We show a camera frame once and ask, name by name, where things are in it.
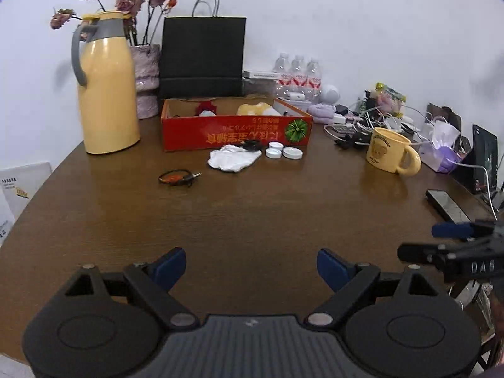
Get dried pink flowers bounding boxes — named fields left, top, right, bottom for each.
left=49, top=0, right=179, bottom=46

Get white paper booklet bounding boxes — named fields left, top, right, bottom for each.
left=1, top=161, right=52, bottom=243

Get water bottle middle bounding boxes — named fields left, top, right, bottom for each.
left=289, top=55, right=307, bottom=93

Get yellow thermos jug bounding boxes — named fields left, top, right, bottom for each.
left=71, top=11, right=141, bottom=154

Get yellow mug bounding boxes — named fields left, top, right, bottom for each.
left=366, top=127, right=422, bottom=177

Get purple rolled towel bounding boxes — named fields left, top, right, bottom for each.
left=307, top=103, right=335, bottom=119

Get black smartphone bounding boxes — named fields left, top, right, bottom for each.
left=426, top=189, right=471, bottom=224

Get water bottle left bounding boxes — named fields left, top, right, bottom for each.
left=272, top=53, right=291, bottom=97

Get black paper bag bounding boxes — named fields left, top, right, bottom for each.
left=159, top=0, right=246, bottom=99

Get red cardboard box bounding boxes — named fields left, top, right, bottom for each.
left=161, top=96, right=313, bottom=151

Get snack bag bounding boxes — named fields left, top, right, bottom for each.
left=374, top=82, right=407, bottom=115

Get water bottle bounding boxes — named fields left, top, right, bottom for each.
left=305, top=58, right=322, bottom=103
left=272, top=53, right=291, bottom=97
left=289, top=55, right=307, bottom=93

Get large white round lid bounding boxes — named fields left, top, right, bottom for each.
left=282, top=147, right=303, bottom=160

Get red fabric flower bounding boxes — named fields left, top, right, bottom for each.
left=195, top=100, right=217, bottom=116

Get silver tin box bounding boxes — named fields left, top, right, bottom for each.
left=282, top=98, right=312, bottom=112

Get purple tissue pack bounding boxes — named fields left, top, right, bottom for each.
left=418, top=119, right=461, bottom=174

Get white round speaker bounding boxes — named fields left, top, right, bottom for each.
left=319, top=84, right=340, bottom=105

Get white cloth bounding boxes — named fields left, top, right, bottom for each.
left=208, top=144, right=262, bottom=173

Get water bottle right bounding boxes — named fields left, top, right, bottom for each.
left=305, top=58, right=322, bottom=103

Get yellow plush toy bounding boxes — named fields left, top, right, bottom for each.
left=237, top=102, right=279, bottom=116

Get pink textured vase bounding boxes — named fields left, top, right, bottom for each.
left=131, top=44, right=161, bottom=119

